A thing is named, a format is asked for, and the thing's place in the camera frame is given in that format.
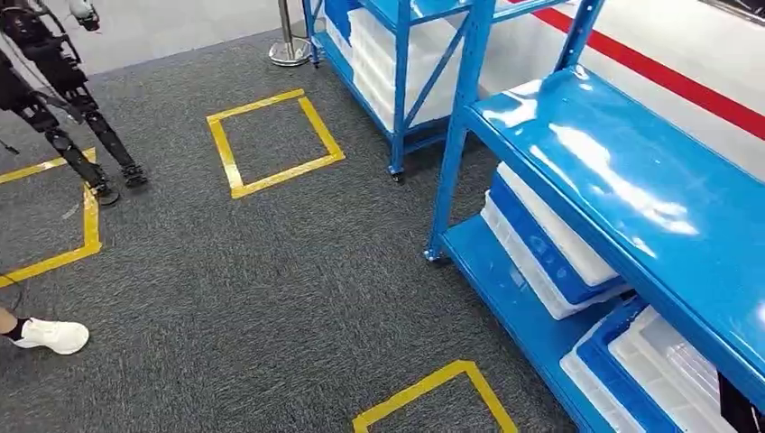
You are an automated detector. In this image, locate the white plastic crate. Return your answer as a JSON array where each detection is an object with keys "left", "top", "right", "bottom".
[
  {"left": 608, "top": 306, "right": 742, "bottom": 433},
  {"left": 497, "top": 162, "right": 620, "bottom": 288},
  {"left": 479, "top": 190, "right": 631, "bottom": 321},
  {"left": 559, "top": 319, "right": 647, "bottom": 433}
]

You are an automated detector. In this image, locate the white crate stack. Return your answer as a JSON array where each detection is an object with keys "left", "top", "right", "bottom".
[{"left": 325, "top": 5, "right": 474, "bottom": 133}]

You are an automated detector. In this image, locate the person's white shoe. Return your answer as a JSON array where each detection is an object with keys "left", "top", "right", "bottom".
[{"left": 12, "top": 318, "right": 91, "bottom": 356}]

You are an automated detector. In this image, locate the steel stanchion post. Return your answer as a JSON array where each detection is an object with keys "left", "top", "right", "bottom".
[{"left": 269, "top": 0, "right": 313, "bottom": 67}]

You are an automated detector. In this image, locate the blue metal shelf rack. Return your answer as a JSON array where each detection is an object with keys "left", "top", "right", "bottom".
[
  {"left": 424, "top": 0, "right": 765, "bottom": 433},
  {"left": 300, "top": 0, "right": 569, "bottom": 183}
]

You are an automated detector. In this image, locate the black humanoid robot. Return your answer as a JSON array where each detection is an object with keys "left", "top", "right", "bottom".
[{"left": 0, "top": 0, "right": 149, "bottom": 207}]

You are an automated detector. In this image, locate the black plastic part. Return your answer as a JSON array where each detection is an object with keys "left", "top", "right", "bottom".
[{"left": 716, "top": 373, "right": 765, "bottom": 433}]

